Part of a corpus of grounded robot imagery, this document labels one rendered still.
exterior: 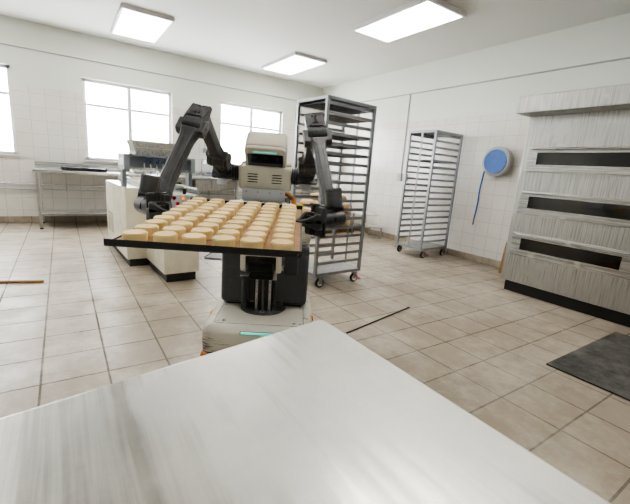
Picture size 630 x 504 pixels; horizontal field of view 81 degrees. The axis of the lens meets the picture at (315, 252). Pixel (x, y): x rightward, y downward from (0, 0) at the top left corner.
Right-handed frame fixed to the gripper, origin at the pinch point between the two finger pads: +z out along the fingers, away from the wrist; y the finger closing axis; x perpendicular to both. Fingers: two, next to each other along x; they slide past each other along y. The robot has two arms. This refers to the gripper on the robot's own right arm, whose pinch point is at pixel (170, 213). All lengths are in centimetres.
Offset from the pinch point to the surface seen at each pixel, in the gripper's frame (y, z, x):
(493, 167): 26, -77, 495
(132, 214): -54, -294, 101
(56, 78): 105, -630, 122
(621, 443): -98, 115, 162
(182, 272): -99, -220, 117
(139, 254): -97, -292, 106
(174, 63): 161, -592, 297
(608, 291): -76, 85, 367
